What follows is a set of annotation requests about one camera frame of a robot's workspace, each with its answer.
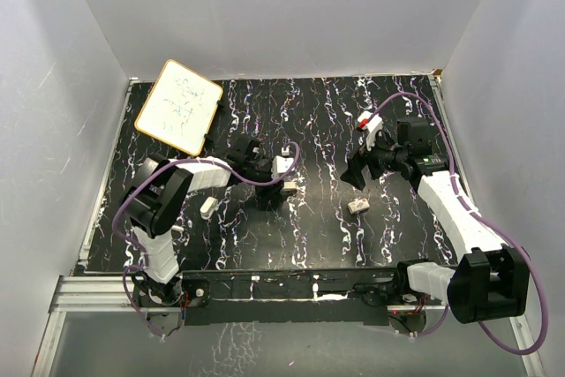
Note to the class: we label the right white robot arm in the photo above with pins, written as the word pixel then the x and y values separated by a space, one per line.
pixel 491 279

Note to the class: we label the small whiteboard with wooden frame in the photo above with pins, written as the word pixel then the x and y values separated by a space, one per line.
pixel 180 108

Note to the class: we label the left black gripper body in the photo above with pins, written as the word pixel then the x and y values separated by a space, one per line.
pixel 258 174

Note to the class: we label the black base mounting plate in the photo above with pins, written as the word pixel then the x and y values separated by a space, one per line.
pixel 311 295

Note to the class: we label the beige grey stapler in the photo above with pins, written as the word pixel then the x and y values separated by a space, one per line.
pixel 290 188

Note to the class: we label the white staple box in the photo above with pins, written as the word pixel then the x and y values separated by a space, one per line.
pixel 358 206

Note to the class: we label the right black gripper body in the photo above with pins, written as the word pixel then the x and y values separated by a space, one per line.
pixel 383 157

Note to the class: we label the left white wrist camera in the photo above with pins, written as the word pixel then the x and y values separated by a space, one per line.
pixel 284 163

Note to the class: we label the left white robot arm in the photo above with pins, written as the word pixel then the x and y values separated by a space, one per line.
pixel 152 203

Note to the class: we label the aluminium frame rail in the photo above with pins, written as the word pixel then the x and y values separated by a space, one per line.
pixel 77 294

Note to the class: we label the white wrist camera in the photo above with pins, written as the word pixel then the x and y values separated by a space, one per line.
pixel 369 124
pixel 284 163

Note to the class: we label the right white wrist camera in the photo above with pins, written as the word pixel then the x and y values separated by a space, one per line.
pixel 369 124

